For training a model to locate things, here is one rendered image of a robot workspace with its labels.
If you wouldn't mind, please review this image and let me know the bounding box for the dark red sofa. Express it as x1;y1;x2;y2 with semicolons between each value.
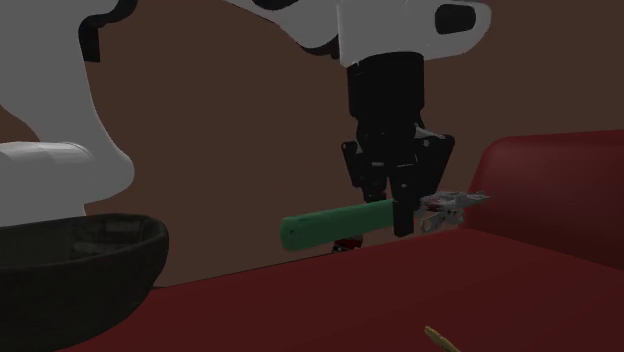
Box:
57;128;624;352

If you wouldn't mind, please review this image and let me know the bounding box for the yellow thin stick object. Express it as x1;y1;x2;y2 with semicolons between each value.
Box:
423;325;462;352

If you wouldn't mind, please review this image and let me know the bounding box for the small red black object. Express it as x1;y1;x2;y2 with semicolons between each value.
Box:
331;234;365;254

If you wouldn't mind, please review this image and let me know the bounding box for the green handled metal kitchen tool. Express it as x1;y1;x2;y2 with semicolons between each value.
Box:
280;190;491;254

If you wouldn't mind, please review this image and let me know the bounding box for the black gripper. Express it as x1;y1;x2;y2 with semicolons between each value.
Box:
340;50;457;239

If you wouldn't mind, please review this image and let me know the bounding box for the black bowl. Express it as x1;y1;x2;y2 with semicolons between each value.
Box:
0;212;171;352

